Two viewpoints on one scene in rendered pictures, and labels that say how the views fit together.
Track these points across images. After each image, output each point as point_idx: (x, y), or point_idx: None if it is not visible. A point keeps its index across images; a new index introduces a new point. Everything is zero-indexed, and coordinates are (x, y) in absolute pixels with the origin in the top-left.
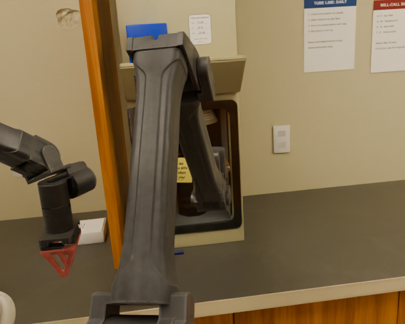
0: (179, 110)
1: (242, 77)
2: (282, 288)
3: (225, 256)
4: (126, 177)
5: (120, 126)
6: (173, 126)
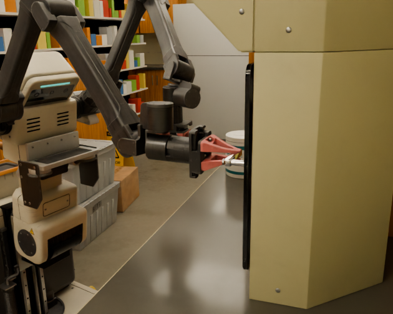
0: (22, 30)
1: (215, 26)
2: (111, 283)
3: (217, 272)
4: None
5: None
6: (14, 36)
